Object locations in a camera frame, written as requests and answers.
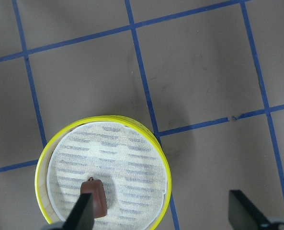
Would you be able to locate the yellow steamer basket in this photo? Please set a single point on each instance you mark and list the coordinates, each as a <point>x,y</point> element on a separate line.
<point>120,152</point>

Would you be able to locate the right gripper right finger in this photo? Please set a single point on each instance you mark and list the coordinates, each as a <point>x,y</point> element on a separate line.
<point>244,215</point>

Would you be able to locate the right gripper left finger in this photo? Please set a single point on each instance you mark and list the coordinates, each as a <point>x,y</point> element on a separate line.
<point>81,216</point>

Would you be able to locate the brown bun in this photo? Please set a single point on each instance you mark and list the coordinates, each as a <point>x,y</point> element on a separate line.
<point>96,188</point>

